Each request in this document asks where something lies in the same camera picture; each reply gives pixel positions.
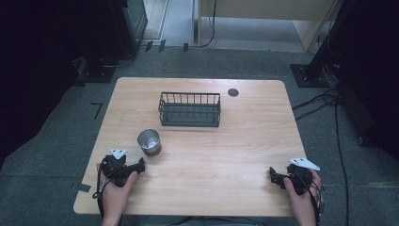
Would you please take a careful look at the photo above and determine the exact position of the metal cup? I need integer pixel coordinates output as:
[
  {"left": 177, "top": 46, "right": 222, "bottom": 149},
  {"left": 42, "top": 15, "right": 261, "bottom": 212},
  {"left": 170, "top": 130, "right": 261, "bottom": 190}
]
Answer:
[{"left": 136, "top": 128, "right": 163, "bottom": 157}]

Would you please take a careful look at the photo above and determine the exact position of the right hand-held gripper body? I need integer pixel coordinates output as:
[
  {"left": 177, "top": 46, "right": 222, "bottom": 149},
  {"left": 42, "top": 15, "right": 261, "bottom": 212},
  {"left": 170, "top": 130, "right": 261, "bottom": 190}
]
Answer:
[{"left": 283, "top": 156, "right": 322, "bottom": 196}]

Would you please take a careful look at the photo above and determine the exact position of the dark wire basket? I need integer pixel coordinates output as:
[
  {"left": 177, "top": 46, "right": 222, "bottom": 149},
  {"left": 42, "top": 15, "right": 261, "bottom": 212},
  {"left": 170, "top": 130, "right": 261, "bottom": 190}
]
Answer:
[{"left": 157, "top": 91, "right": 222, "bottom": 128}]

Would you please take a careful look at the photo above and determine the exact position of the person's lap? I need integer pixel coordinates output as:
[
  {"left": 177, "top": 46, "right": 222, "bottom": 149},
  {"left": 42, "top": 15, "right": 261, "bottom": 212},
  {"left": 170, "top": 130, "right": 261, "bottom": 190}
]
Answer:
[{"left": 120, "top": 215, "right": 299, "bottom": 226}]

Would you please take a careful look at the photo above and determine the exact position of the black floor cable bundle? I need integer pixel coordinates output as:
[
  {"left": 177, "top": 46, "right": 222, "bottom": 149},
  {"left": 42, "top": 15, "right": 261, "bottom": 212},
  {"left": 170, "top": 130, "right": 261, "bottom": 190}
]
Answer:
[{"left": 292, "top": 88, "right": 342, "bottom": 122}]

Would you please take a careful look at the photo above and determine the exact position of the long black floor cable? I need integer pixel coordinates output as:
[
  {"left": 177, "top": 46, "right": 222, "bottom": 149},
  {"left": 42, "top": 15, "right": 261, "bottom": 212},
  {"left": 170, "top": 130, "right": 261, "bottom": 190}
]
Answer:
[{"left": 333, "top": 99, "right": 351, "bottom": 226}]

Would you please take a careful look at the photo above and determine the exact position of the person's right hand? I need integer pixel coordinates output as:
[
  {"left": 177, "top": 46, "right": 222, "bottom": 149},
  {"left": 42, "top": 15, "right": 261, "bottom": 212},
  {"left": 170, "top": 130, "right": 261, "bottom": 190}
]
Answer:
[{"left": 282, "top": 169, "right": 323, "bottom": 222}]

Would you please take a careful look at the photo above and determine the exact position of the hand-held gripper cable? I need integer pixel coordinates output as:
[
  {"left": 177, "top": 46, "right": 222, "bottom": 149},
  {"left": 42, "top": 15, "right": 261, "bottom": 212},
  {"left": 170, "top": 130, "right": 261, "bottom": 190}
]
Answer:
[
  {"left": 91, "top": 163, "right": 109, "bottom": 218},
  {"left": 295, "top": 170, "right": 326, "bottom": 226}
]

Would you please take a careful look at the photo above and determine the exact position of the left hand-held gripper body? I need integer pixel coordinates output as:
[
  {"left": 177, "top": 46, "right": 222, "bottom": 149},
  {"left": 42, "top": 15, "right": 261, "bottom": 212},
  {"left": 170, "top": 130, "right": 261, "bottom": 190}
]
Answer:
[{"left": 100, "top": 147, "right": 136, "bottom": 188}]

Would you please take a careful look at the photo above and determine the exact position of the black hanging cable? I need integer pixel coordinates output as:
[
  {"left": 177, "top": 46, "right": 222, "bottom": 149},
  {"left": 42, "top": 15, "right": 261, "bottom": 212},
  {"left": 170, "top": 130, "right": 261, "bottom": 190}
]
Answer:
[{"left": 191, "top": 0, "right": 218, "bottom": 49}]

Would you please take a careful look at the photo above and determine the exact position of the black tape patch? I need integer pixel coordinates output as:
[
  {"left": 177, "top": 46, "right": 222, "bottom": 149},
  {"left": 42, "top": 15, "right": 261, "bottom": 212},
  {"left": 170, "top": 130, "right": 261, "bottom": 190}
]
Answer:
[{"left": 74, "top": 182, "right": 92, "bottom": 193}]

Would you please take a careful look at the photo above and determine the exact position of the person's left hand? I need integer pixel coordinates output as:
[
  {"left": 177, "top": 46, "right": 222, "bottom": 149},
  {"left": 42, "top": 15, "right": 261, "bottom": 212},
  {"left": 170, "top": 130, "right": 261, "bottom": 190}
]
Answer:
[{"left": 96, "top": 163, "right": 139, "bottom": 222}]

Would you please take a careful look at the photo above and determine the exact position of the black metal stand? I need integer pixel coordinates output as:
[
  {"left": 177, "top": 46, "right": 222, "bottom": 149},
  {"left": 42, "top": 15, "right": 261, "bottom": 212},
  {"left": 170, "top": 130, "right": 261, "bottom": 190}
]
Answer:
[{"left": 290, "top": 0, "right": 356, "bottom": 89}]

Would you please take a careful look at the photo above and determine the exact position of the left hand-held gripper cable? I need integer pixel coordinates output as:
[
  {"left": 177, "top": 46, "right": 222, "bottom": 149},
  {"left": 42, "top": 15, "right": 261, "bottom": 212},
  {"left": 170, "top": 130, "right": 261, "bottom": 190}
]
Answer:
[{"left": 91, "top": 163, "right": 109, "bottom": 218}]

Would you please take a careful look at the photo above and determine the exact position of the right hand-held gripper cable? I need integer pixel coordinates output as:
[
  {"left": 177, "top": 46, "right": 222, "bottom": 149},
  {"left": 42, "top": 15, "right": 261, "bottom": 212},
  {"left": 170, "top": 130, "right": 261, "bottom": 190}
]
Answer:
[{"left": 295, "top": 170, "right": 326, "bottom": 226}]

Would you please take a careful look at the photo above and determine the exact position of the black cabinet on base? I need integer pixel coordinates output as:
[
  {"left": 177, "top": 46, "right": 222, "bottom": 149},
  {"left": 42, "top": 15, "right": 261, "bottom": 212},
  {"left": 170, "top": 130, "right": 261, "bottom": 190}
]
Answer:
[{"left": 76, "top": 0, "right": 149, "bottom": 85}]

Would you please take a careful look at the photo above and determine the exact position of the light wooden cabinet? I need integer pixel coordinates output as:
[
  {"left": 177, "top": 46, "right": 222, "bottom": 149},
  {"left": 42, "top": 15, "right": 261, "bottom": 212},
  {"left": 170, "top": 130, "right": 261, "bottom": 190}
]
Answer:
[{"left": 197, "top": 0, "right": 343, "bottom": 53}]

